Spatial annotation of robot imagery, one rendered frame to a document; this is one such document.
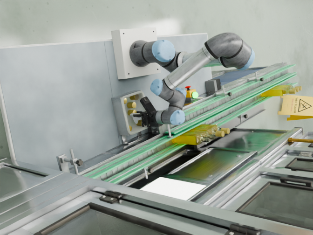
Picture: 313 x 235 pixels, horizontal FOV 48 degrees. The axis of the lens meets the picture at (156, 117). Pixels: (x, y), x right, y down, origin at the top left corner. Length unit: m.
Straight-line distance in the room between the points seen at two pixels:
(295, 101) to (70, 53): 4.01
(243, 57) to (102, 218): 1.06
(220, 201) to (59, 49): 1.06
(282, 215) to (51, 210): 0.93
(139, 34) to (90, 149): 0.71
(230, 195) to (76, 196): 0.84
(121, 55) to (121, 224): 1.28
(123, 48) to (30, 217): 1.21
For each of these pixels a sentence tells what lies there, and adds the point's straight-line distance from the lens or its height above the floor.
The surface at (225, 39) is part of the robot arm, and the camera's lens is 1.65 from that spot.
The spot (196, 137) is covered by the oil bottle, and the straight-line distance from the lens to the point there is 2.05.
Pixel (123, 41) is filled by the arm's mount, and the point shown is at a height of 0.82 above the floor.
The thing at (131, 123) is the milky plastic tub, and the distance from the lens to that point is 2.09.
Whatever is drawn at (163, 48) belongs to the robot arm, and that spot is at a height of 1.05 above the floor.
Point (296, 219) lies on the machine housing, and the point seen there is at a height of 1.76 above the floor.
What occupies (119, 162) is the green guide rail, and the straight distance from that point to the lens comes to 1.83.
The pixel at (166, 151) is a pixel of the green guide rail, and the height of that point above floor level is 0.94.
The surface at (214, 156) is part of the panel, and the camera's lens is 2.14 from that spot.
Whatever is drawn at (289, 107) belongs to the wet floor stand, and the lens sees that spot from 5.38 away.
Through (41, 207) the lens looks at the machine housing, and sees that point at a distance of 1.06.
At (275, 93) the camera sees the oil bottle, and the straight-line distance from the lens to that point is 3.02.
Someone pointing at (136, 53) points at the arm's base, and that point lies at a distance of 1.99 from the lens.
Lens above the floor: 2.33
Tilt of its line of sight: 44 degrees down
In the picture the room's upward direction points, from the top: 92 degrees clockwise
